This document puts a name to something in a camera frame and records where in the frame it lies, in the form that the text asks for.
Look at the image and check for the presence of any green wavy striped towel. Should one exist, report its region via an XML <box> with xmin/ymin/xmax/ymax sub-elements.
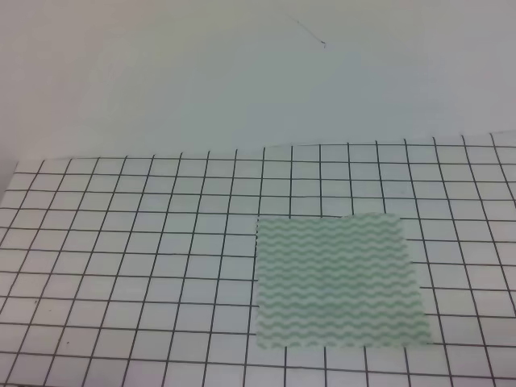
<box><xmin>256</xmin><ymin>213</ymin><xmax>432</xmax><ymax>349</ymax></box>

